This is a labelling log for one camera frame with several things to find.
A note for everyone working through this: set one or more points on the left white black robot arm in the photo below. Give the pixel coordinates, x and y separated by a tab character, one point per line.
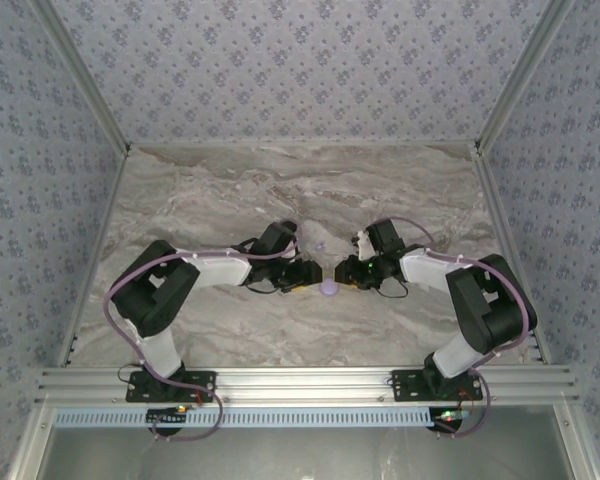
220	272

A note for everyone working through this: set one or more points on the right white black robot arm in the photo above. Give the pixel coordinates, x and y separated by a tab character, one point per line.
425	270

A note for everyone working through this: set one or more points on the grey metal panel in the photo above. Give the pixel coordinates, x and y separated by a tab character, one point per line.
305	455

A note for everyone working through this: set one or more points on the aluminium mounting rail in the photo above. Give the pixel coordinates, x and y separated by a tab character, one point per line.
305	385

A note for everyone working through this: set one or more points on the aluminium table side rail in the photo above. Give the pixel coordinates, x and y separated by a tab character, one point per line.
99	250
500	225

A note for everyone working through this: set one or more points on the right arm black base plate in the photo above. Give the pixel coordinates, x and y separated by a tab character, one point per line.
405	390

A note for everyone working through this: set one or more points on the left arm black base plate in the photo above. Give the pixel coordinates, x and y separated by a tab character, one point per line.
136	390

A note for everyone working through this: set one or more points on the aluminium frame post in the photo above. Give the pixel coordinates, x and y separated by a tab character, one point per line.
83	75
521	75

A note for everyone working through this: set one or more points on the aluminium frame leg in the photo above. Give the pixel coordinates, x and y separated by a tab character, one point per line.
575	445
30	445

